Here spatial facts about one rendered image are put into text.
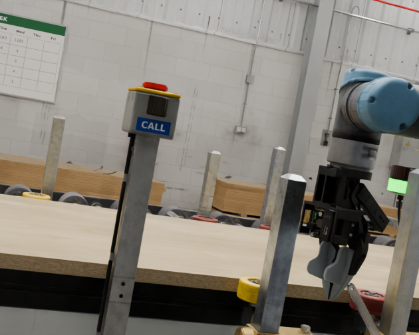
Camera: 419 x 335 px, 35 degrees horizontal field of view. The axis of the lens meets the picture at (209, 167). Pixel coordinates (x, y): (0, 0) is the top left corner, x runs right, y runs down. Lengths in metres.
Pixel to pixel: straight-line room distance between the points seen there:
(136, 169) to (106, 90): 7.23
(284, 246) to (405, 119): 0.32
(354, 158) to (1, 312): 0.68
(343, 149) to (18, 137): 7.27
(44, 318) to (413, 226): 0.69
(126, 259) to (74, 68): 7.21
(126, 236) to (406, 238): 0.50
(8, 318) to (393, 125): 0.75
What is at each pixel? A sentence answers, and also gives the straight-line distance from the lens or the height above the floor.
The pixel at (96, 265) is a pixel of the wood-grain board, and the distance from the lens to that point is 1.24.
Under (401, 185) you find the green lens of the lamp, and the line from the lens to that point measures 1.26.
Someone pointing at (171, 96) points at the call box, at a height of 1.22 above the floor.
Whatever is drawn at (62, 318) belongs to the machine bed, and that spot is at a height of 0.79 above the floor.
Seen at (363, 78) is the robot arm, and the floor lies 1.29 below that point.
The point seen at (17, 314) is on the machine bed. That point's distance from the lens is 1.27.
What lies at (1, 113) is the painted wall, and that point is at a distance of 8.16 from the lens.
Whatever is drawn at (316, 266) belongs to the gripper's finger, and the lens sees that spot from 1.08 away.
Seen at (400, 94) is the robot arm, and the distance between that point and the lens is 0.92.
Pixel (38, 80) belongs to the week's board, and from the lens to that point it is 8.14.
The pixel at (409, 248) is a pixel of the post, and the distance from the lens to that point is 1.23.
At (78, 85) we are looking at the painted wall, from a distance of 8.20.
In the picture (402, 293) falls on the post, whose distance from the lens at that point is 1.25.
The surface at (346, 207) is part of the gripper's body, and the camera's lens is 1.05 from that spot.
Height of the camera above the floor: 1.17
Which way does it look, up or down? 3 degrees down
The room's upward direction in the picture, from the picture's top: 10 degrees clockwise
